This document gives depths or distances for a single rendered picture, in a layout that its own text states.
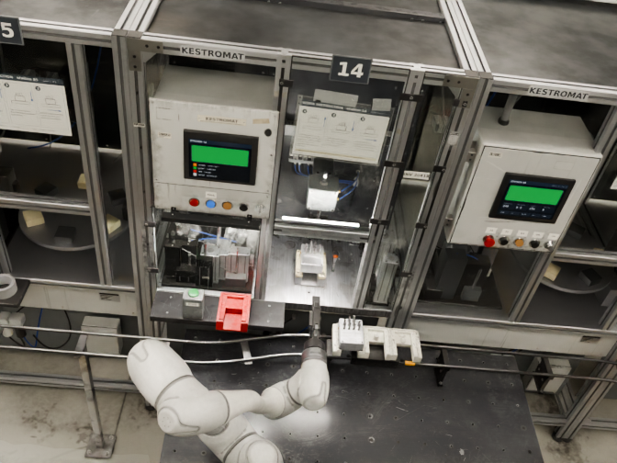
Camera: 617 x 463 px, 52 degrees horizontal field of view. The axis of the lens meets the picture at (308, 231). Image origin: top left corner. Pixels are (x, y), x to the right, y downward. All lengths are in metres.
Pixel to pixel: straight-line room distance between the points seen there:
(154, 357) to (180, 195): 0.73
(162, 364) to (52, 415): 1.77
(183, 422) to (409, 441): 1.21
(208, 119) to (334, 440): 1.32
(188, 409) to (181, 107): 0.96
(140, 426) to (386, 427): 1.32
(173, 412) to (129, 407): 1.78
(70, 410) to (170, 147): 1.74
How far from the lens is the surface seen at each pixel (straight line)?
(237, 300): 2.64
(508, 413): 2.91
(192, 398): 1.76
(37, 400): 3.60
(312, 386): 2.15
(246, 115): 2.11
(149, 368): 1.82
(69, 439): 3.44
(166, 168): 2.28
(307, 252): 2.76
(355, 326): 2.65
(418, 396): 2.82
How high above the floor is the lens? 2.93
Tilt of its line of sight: 42 degrees down
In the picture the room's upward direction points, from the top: 9 degrees clockwise
